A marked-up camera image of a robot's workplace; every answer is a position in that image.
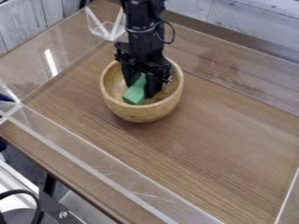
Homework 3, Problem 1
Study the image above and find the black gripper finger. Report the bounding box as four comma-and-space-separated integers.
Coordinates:
122, 64, 142, 87
144, 72, 163, 98

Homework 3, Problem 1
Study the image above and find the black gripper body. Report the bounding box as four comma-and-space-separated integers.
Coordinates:
115, 29, 172, 83

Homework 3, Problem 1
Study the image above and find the green rectangular block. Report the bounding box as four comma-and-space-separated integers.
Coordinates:
123, 73, 146, 105

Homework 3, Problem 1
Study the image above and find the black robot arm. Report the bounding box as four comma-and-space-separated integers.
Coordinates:
115, 0, 175, 98

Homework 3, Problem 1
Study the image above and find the light wooden bowl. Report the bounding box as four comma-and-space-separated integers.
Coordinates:
99, 59, 185, 123

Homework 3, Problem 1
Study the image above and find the black table leg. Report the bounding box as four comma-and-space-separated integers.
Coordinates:
43, 174, 56, 196

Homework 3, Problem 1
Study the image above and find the clear acrylic corner bracket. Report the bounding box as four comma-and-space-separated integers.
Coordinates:
84, 7, 127, 42

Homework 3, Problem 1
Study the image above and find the clear acrylic tray wall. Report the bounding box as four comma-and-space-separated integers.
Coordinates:
0, 85, 223, 224

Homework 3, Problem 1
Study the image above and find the grey metal bracket with screw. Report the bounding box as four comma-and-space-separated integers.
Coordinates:
39, 192, 87, 224

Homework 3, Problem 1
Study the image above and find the black cable loop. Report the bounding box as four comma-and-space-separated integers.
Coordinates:
0, 189, 44, 224

